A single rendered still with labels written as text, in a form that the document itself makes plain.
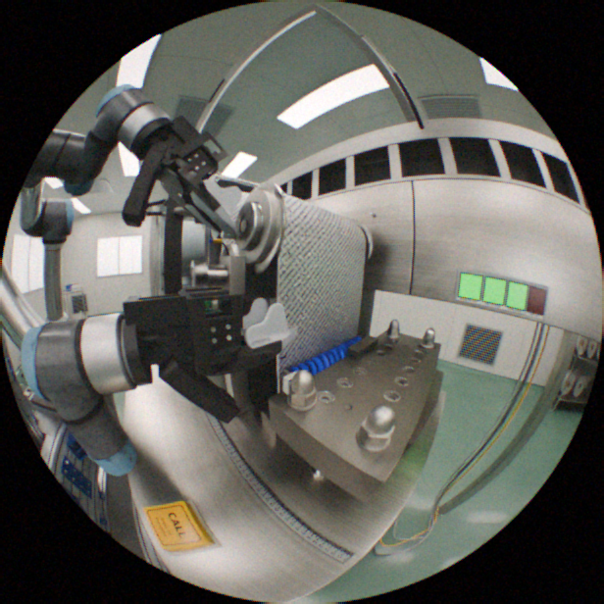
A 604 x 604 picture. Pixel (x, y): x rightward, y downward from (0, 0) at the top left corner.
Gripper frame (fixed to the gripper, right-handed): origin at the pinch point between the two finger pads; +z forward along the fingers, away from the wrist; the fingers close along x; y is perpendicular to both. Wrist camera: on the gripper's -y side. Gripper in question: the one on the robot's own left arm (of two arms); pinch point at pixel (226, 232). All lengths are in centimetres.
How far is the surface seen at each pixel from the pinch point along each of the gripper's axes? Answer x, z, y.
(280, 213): -8.4, 1.9, 3.9
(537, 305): -50, 32, 18
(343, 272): -8.0, 18.6, 8.2
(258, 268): -3.2, 6.5, -1.6
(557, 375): -79, 57, 13
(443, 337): -35, 262, 105
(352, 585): -65, 72, -102
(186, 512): -15.9, 7.3, -34.8
